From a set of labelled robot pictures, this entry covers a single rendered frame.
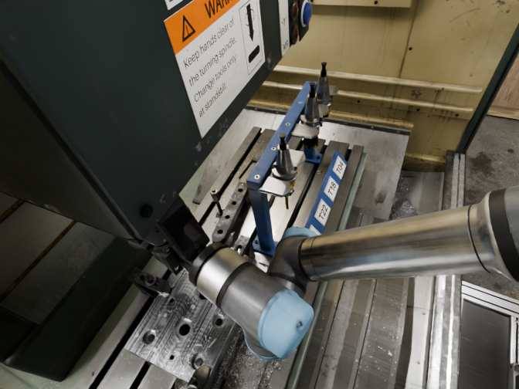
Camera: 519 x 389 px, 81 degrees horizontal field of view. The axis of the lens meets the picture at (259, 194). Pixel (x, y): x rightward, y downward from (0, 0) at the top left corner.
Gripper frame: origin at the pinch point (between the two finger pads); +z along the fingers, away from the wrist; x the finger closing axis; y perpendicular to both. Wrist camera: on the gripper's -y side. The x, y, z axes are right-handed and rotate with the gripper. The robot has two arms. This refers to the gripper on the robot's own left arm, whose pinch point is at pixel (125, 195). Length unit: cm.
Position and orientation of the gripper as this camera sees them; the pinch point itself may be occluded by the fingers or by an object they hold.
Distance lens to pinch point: 56.3
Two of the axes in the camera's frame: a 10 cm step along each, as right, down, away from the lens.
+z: -7.8, -4.5, 4.3
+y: 0.6, 6.2, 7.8
